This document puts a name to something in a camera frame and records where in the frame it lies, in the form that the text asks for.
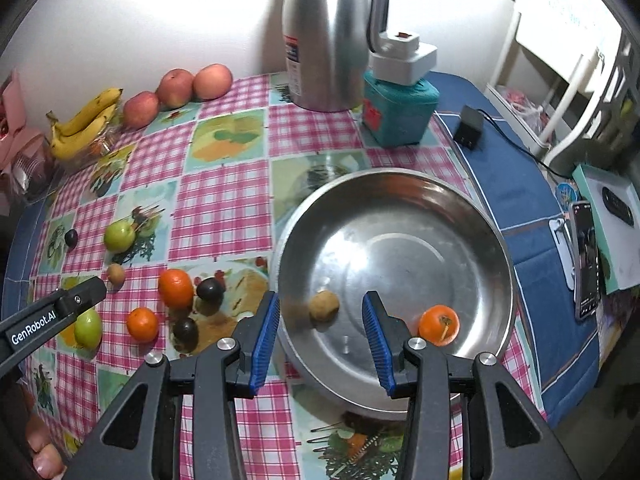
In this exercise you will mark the teal box with red label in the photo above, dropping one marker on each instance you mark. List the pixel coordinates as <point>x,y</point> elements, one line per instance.
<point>400,110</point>

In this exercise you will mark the red plastic bag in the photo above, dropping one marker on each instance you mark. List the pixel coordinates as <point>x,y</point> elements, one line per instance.
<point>522,105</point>

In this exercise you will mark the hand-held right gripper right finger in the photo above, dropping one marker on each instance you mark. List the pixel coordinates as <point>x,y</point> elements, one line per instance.
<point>377,345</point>

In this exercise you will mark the dark plum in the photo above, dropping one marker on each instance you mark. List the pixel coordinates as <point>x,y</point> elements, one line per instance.
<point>210,290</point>
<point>185,332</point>
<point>71,237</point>

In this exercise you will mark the stainless steel basin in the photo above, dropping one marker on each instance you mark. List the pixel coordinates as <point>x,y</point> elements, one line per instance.
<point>400,240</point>

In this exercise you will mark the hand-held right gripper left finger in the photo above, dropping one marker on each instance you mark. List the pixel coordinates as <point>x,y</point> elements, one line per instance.
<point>262,345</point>

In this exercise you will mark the banana bunch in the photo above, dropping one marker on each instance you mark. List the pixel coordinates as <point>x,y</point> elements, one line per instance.
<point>85,125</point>

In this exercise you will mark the pink packaging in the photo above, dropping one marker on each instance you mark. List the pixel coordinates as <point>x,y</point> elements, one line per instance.
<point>17,125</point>

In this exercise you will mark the stainless steel thermos jug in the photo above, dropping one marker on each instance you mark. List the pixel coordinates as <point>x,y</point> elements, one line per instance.
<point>330,35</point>

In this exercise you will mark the mandarin orange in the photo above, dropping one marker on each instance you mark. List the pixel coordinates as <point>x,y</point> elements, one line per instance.
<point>175,287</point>
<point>142,324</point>
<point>438,325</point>

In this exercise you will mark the clear plastic container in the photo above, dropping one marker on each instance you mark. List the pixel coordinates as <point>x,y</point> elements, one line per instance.
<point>102,146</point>

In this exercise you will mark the black oval device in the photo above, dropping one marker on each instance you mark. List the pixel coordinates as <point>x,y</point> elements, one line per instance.
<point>617,206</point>

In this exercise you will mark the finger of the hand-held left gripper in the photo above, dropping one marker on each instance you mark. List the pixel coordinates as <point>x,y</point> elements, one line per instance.
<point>55,310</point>

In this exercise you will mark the round blue sticker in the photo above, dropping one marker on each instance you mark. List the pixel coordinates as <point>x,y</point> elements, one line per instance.
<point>567,192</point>

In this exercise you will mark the pink checkered tablecloth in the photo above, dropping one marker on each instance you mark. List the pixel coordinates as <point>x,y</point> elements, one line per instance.
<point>225,210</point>

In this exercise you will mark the white phone stand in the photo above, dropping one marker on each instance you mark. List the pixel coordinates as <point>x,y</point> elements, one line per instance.
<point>560,245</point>

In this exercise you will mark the white power adapter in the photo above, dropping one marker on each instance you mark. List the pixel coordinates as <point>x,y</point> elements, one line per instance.
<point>402,57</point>

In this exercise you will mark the red apple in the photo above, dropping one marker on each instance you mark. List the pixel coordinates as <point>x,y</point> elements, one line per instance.
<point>212,81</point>
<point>141,108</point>
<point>175,87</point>

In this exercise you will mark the smartphone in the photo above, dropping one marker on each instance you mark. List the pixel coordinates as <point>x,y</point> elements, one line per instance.
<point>586,260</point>

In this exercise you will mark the blue cloth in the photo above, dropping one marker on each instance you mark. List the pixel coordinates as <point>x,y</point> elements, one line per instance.
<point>510,185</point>

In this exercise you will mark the black power adapter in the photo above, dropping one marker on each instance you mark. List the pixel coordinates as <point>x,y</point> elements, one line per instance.
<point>469,127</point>

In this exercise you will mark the teal white cardboard box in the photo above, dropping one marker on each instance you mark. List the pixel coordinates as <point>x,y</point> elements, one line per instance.
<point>620,260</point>

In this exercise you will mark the green mango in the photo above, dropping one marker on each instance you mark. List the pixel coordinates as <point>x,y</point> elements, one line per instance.
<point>119,236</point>

